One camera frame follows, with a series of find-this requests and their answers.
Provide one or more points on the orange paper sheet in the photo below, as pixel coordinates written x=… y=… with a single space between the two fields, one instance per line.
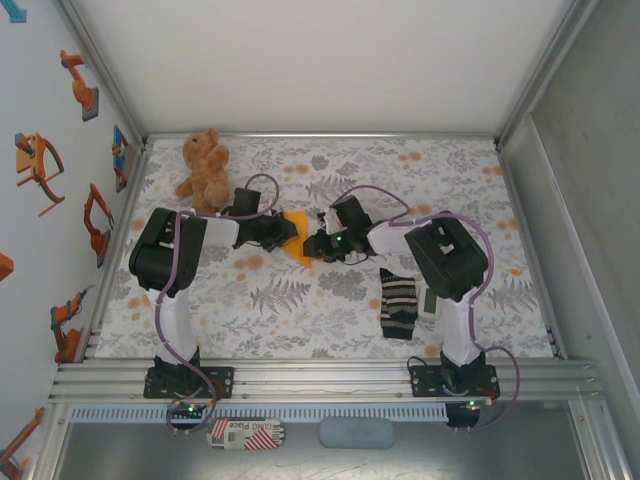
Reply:
x=299 y=222

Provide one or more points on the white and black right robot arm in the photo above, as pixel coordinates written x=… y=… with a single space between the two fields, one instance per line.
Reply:
x=447 y=260

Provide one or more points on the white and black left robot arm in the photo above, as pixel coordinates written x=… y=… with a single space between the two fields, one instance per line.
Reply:
x=165 y=255

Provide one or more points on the brown teddy bear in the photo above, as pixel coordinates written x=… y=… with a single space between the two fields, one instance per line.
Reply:
x=205 y=170

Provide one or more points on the floral patterned table mat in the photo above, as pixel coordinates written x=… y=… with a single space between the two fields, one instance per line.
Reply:
x=300 y=310

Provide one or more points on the aluminium crossbar behind mat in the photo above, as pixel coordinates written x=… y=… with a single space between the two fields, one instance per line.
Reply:
x=325 y=135

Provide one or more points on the black beige striped sock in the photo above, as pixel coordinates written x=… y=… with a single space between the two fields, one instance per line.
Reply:
x=397 y=305

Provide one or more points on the white digital timer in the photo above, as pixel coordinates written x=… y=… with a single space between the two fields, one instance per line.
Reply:
x=427 y=305

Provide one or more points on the blue grey oval sponge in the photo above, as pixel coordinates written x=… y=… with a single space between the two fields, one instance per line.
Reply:
x=356 y=433

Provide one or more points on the red white striped pouch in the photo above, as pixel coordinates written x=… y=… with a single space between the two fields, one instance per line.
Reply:
x=250 y=435

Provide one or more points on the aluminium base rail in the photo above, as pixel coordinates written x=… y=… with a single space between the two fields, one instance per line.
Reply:
x=325 y=387

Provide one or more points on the blue orange machine wall sticker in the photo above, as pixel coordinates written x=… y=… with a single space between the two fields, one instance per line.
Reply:
x=120 y=160

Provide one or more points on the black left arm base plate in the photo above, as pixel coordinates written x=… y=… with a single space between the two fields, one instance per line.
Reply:
x=222 y=382

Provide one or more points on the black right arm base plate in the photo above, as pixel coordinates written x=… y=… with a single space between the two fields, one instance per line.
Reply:
x=422 y=382

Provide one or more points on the aluminium frame post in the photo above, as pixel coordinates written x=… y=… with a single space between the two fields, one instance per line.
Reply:
x=102 y=70
x=545 y=70

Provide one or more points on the orange claw gripper wall sticker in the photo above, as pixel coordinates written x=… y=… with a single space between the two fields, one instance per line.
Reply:
x=35 y=167

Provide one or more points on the orange block wall sticker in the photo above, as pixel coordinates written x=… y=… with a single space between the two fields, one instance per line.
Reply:
x=5 y=267

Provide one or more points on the blue arrow wall sticker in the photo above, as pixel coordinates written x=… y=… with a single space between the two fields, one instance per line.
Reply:
x=15 y=12

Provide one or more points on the orange tool wall sticker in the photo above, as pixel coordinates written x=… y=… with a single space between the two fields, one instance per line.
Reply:
x=20 y=445

